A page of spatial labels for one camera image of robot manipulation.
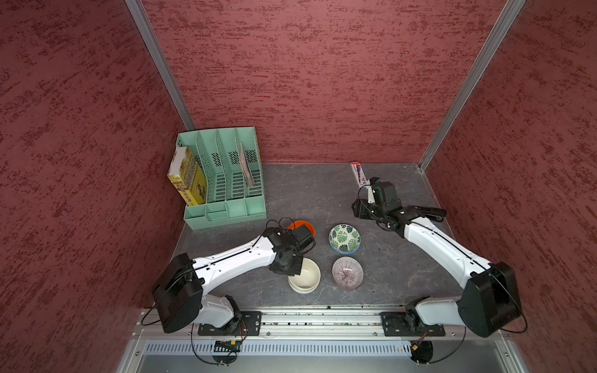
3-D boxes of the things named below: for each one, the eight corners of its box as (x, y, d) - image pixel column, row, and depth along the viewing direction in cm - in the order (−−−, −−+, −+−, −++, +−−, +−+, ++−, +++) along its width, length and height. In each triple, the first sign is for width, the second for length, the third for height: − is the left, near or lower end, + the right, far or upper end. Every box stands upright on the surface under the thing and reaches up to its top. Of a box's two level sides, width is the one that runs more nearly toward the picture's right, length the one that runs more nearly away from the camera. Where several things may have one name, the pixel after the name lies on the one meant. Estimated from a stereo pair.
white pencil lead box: (359, 187, 115) (360, 184, 113) (350, 164, 125) (350, 160, 123) (368, 186, 115) (369, 182, 113) (358, 163, 126) (359, 159, 124)
